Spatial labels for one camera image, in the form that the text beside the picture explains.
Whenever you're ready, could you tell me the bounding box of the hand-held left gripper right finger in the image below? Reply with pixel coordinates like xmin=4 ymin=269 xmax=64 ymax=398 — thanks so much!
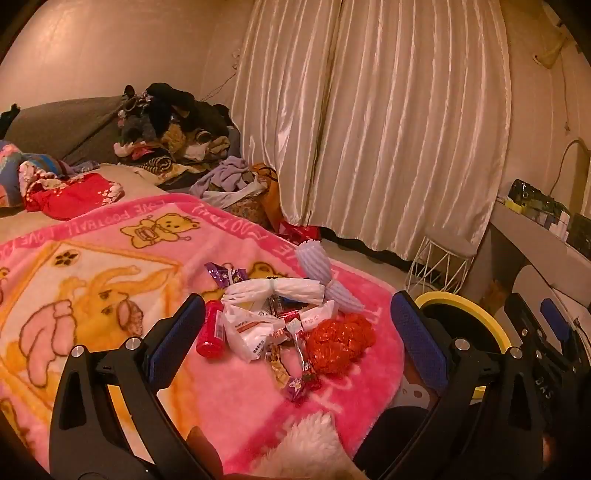
xmin=388 ymin=290 xmax=555 ymax=480

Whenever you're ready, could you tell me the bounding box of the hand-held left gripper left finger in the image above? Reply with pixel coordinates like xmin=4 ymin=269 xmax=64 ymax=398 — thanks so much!
xmin=48 ymin=293 xmax=218 ymax=480

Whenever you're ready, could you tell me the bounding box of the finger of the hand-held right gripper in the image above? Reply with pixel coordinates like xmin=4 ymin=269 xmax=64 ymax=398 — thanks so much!
xmin=540 ymin=298 xmax=585 ymax=352
xmin=504 ymin=292 xmax=549 ymax=352

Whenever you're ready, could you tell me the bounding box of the red cylinder bottle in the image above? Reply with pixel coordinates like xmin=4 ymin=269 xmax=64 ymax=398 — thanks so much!
xmin=196 ymin=300 xmax=225 ymax=356

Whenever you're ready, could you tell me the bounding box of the black bin with yellow rim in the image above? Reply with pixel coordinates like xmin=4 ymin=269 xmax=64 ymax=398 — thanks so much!
xmin=413 ymin=291 xmax=512 ymax=402

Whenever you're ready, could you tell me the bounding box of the white orange printed plastic bag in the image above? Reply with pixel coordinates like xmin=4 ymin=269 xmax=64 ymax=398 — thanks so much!
xmin=222 ymin=302 xmax=296 ymax=364

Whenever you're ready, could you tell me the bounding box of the red plastic bag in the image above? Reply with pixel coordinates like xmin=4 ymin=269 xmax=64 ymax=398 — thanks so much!
xmin=305 ymin=314 xmax=375 ymax=374

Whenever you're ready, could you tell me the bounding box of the purple snack wrapper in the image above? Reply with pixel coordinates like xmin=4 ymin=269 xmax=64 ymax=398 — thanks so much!
xmin=205 ymin=262 xmax=247 ymax=289

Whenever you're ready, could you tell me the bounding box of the gold brown candy wrapper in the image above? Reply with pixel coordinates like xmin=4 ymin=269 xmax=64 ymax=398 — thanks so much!
xmin=268 ymin=344 xmax=286 ymax=388

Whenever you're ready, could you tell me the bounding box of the white red-print plastic bag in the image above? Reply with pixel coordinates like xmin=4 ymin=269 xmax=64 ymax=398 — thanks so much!
xmin=295 ymin=300 xmax=336 ymax=330

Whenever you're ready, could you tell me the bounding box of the red clear snack wrapper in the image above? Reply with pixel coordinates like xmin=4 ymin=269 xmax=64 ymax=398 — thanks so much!
xmin=284 ymin=318 xmax=319 ymax=384

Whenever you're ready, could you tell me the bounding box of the small pink candy wrapper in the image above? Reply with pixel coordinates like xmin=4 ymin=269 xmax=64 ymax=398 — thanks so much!
xmin=281 ymin=374 xmax=319 ymax=403

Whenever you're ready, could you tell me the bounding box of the white curved cabinet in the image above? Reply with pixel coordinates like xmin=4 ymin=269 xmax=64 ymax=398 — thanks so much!
xmin=508 ymin=263 xmax=591 ymax=333

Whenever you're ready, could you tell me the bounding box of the white desk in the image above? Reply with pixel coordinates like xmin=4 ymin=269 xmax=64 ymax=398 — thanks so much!
xmin=488 ymin=200 xmax=591 ymax=296

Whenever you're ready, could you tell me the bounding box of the pink printed blanket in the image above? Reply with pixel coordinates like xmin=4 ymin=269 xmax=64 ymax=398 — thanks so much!
xmin=0 ymin=193 xmax=404 ymax=476

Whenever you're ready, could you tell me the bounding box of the dark box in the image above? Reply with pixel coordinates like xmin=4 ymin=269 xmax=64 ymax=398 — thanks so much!
xmin=568 ymin=212 xmax=591 ymax=246

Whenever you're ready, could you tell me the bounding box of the white fluffy cloth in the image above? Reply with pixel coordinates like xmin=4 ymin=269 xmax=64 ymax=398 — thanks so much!
xmin=252 ymin=411 xmax=366 ymax=480

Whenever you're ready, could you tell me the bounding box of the patterned laundry basket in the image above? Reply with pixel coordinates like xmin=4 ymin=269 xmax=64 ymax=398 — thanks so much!
xmin=228 ymin=194 xmax=269 ymax=232

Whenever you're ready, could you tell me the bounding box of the red shiny bag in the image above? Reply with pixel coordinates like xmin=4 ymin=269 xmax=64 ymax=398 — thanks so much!
xmin=279 ymin=220 xmax=321 ymax=246

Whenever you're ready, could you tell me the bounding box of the lilac cloth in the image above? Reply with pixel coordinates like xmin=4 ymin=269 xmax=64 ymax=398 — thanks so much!
xmin=189 ymin=157 xmax=251 ymax=199

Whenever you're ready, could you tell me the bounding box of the red floral cloth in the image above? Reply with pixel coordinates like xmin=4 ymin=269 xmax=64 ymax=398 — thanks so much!
xmin=23 ymin=173 xmax=125 ymax=221

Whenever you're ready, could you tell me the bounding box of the pile of clothes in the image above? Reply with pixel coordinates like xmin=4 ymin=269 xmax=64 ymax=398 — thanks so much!
xmin=113 ymin=83 xmax=242 ymax=177

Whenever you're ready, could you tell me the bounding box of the cream satin curtain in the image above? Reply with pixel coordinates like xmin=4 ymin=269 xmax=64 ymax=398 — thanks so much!
xmin=230 ymin=0 xmax=514 ymax=262

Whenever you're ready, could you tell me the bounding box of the blue patterned quilt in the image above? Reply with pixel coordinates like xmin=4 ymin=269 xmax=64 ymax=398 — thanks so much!
xmin=0 ymin=141 xmax=68 ymax=208

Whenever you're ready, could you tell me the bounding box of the grey sofa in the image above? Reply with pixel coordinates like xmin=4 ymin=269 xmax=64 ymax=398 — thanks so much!
xmin=0 ymin=95 xmax=139 ymax=167

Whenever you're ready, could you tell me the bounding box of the white wire stool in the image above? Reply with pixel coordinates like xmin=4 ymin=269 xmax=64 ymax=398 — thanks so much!
xmin=406 ymin=225 xmax=477 ymax=296

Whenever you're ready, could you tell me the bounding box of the wall cable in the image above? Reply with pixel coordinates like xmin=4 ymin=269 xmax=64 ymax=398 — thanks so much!
xmin=549 ymin=137 xmax=591 ymax=195

